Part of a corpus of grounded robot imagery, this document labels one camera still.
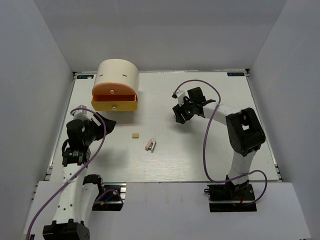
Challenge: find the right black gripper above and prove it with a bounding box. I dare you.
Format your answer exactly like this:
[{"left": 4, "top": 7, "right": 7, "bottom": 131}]
[{"left": 173, "top": 96, "right": 197, "bottom": 124}]

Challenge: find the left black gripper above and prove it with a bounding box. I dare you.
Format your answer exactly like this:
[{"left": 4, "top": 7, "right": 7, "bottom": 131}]
[{"left": 83, "top": 112, "right": 117, "bottom": 146}]

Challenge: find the small beige eraser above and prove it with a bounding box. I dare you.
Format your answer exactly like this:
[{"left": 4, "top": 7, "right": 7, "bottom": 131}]
[{"left": 132, "top": 133, "right": 139, "bottom": 139}]

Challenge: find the orange organizer drawer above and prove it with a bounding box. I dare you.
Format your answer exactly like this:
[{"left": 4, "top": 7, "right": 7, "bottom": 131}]
[{"left": 92, "top": 82, "right": 137, "bottom": 96}]

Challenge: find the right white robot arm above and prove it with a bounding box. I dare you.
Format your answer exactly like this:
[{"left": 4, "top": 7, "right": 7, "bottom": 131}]
[{"left": 172, "top": 87, "right": 266, "bottom": 200}]

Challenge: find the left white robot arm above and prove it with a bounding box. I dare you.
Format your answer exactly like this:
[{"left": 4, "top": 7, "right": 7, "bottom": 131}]
[{"left": 42, "top": 109, "right": 117, "bottom": 240}]

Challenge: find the cream cylindrical desk organizer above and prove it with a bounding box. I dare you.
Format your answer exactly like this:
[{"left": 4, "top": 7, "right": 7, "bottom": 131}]
[{"left": 92, "top": 59, "right": 140, "bottom": 102}]

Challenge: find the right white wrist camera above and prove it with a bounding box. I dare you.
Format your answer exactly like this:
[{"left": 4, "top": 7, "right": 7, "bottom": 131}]
[{"left": 171, "top": 89, "right": 186, "bottom": 106}]

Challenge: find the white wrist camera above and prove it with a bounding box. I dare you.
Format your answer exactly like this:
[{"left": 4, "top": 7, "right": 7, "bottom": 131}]
[
  {"left": 70, "top": 105, "right": 92, "bottom": 122},
  {"left": 171, "top": 89, "right": 186, "bottom": 106}
]

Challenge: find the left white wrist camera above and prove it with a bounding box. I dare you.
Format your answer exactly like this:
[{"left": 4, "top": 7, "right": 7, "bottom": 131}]
[{"left": 70, "top": 105, "right": 92, "bottom": 122}]

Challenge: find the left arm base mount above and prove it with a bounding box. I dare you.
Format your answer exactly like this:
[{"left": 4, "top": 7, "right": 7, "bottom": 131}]
[{"left": 92, "top": 182, "right": 127, "bottom": 212}]

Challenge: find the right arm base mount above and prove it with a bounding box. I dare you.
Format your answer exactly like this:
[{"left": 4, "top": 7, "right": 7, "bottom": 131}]
[{"left": 203, "top": 184, "right": 257, "bottom": 213}]

